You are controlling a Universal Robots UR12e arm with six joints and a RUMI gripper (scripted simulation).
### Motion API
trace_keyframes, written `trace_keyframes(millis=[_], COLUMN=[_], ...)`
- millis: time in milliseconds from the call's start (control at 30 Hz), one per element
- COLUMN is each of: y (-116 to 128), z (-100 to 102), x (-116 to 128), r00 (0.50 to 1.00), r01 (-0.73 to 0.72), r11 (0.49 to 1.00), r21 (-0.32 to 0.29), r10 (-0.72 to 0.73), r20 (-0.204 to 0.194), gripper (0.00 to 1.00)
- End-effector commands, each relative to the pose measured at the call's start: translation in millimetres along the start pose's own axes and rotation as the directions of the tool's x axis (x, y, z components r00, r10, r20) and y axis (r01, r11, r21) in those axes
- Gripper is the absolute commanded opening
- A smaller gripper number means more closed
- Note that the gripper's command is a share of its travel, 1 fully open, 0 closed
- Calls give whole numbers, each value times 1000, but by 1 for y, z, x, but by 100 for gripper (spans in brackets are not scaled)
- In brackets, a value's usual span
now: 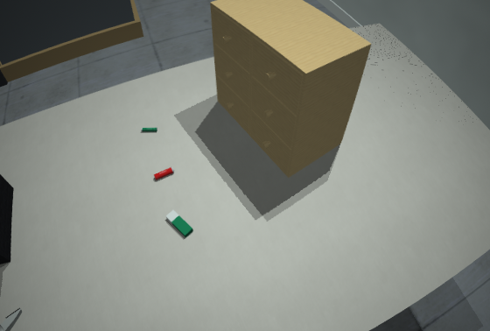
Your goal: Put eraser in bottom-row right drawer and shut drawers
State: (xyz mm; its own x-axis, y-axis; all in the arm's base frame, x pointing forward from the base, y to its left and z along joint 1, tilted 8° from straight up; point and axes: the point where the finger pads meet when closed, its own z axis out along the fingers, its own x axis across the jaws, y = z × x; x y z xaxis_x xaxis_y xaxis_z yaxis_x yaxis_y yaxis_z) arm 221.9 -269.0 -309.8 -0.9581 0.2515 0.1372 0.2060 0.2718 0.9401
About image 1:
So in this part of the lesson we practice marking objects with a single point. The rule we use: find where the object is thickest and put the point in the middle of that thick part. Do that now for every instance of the tan chest of drawers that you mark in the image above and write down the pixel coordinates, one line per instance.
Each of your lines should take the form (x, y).
(330, 56)

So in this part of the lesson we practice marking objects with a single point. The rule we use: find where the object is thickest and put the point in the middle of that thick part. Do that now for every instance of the brown wooden drawer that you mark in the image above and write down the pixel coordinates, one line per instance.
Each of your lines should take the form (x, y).
(234, 104)
(277, 74)
(235, 40)
(274, 145)
(273, 111)
(236, 76)

